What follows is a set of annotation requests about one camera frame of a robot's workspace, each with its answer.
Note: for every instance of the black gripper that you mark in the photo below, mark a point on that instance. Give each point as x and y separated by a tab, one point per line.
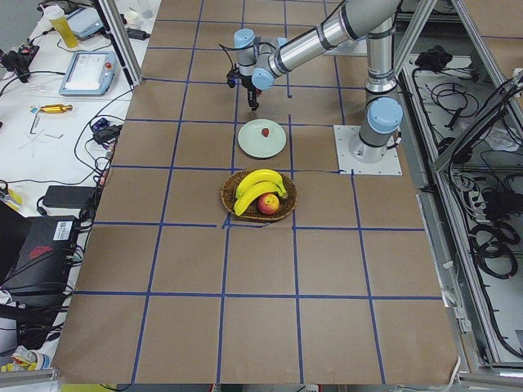
249	85

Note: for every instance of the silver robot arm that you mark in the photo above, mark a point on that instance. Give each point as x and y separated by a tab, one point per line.
260	61

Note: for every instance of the light green plate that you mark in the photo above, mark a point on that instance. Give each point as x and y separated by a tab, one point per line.
254	144

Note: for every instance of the yellow banana bunch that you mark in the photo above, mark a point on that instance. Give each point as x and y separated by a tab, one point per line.
255	184

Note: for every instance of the woven wicker basket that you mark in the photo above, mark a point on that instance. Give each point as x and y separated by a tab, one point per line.
287	204

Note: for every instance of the red yellow apple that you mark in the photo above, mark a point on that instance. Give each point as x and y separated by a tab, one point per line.
268	204

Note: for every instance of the small black adapter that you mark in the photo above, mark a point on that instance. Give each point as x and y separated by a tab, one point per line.
137	34

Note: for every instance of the white paper cup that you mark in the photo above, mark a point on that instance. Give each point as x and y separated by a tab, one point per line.
133	19

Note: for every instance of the near blue teach pendant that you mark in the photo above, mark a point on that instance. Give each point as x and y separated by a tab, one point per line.
90	73

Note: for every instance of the blue teach pendant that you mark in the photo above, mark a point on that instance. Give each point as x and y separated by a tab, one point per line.
90	73
84	22

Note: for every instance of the far blue teach pendant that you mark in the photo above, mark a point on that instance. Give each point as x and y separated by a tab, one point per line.
84	22

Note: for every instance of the black cloth bundle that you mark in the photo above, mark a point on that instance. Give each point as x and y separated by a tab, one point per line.
434	59

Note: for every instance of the gold metal cylinder tool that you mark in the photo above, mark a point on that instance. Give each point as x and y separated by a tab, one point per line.
55	109

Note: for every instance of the yellow drink bottle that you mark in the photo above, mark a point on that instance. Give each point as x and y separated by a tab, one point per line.
56	16

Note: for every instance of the black power adapter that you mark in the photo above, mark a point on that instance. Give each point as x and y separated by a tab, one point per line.
67	197

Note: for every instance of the black computer box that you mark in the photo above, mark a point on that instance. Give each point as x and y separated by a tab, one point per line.
35	251

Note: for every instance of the aluminium frame post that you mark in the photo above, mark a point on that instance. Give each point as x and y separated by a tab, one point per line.
112	21

